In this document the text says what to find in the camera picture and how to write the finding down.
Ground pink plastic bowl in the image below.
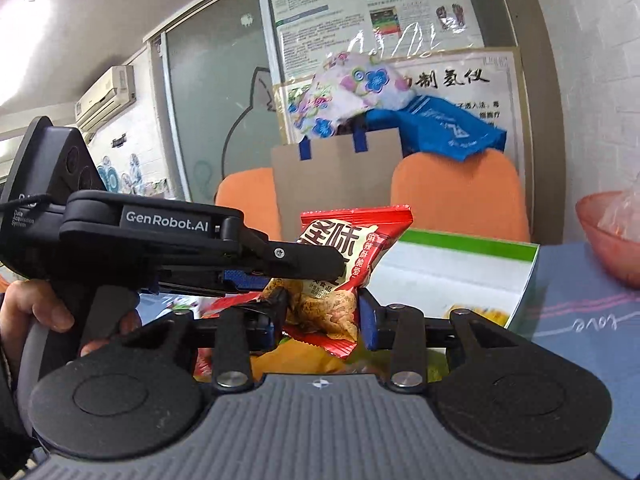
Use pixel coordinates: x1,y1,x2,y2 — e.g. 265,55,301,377
574,191,640,290

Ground person's left hand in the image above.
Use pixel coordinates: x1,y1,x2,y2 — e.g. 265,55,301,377
0,279,143,357

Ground blue plastic bag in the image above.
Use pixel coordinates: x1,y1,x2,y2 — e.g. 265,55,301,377
364,94,508,162

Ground framed calligraphy poster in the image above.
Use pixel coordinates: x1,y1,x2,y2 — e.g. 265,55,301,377
272,46,527,186

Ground red peanut snack packet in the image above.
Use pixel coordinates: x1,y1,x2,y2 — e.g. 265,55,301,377
260,204,414,359

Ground wall poster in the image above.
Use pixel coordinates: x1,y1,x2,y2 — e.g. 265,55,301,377
256,0,487,88

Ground colourful wall decorations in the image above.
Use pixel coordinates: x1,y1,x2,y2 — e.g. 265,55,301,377
96,131,169,199

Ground pile of assorted snack packets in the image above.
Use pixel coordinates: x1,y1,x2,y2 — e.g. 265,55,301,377
192,292,451,383

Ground orange chair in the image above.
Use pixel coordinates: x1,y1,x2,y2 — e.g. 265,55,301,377
389,151,532,244
214,166,284,242

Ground frosted glass panel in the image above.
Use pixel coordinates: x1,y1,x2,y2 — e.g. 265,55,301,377
162,0,282,202

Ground white air conditioner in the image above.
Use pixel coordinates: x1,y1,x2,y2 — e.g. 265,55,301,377
74,64,138,132

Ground green and white cardboard box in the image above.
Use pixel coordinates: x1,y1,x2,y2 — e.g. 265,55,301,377
357,229,542,332

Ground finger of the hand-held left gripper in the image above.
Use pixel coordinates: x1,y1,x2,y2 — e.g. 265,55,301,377
159,268,275,298
220,211,349,282

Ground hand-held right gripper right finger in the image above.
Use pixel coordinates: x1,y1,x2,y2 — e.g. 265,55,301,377
358,289,532,394

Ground brown paper bag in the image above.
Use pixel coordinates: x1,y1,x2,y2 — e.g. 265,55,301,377
270,126,405,242

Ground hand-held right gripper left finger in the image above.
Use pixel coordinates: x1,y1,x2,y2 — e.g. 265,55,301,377
107,290,291,392

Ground floral cloth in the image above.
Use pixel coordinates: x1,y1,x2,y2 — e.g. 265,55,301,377
286,49,417,145

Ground blue tablecloth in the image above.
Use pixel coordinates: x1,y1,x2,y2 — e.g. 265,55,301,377
509,240,640,479

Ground clear plastic wrap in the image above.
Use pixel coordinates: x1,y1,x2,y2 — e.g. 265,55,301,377
596,186,640,242

